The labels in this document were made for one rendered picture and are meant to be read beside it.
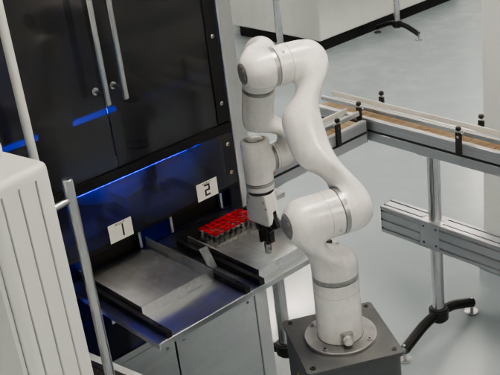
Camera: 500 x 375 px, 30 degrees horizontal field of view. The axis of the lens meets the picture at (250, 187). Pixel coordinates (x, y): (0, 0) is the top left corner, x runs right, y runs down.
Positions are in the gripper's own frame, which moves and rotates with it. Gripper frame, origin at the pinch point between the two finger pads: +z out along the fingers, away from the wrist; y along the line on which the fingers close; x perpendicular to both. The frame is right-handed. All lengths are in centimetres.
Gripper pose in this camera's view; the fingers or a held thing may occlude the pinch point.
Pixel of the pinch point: (266, 235)
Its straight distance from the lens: 281.1
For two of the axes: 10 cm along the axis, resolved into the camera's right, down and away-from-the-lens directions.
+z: 1.2, 9.0, 4.1
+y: 6.6, 2.4, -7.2
